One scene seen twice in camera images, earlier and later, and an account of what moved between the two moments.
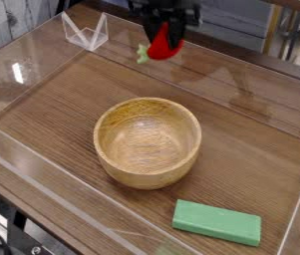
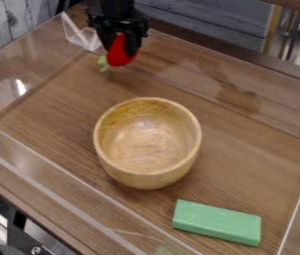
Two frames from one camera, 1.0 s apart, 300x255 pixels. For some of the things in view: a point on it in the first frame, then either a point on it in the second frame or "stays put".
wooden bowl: x=148 y=138 stays put
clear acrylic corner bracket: x=88 y=38 stays put
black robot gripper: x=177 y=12 -> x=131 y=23
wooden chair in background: x=290 y=25 stays put
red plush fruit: x=159 y=49 -> x=119 y=56
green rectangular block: x=215 y=222 stays put
